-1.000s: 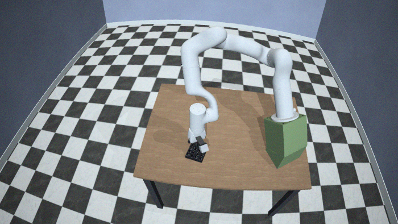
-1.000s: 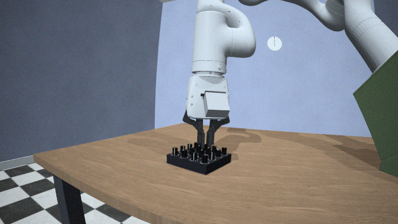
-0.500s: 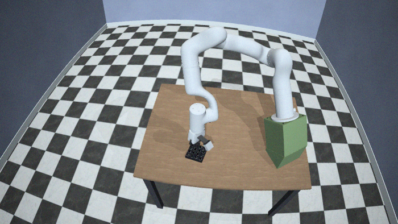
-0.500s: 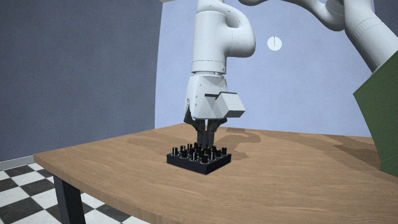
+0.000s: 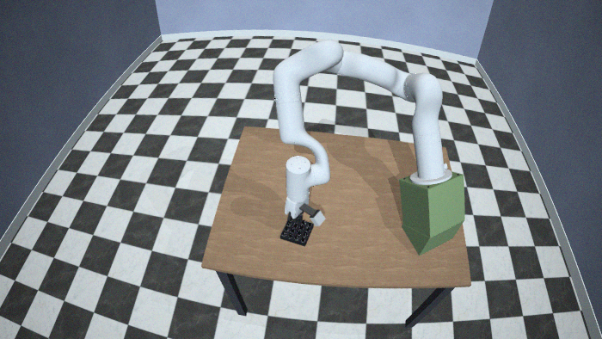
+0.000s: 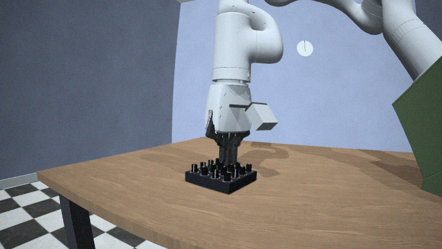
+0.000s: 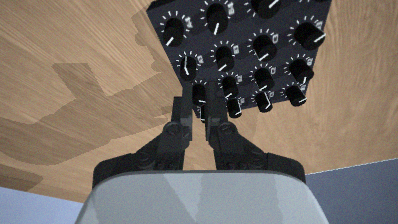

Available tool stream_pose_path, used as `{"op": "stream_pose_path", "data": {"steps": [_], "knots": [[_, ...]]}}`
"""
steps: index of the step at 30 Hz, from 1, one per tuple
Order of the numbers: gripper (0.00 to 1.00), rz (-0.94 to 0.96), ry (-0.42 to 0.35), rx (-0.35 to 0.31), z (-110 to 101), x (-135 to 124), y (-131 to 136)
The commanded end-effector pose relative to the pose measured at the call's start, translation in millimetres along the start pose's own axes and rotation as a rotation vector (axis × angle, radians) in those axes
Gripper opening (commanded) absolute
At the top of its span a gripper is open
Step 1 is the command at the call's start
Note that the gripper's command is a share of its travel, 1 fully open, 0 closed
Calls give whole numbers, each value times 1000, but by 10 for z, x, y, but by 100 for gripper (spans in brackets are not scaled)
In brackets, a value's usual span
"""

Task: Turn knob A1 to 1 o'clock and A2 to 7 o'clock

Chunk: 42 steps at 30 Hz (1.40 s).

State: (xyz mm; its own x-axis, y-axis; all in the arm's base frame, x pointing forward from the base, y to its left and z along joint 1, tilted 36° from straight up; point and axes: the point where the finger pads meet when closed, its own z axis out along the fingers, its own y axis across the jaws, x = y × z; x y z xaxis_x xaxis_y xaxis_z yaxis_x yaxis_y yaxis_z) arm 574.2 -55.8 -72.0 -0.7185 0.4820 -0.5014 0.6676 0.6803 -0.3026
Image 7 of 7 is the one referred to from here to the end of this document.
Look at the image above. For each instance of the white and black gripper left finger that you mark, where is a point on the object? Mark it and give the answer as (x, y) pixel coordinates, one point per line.
(161, 153)

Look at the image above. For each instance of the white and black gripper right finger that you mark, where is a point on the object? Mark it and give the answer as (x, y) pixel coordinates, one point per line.
(234, 152)

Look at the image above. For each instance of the black knob box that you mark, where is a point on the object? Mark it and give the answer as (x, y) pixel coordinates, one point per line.
(258, 52)

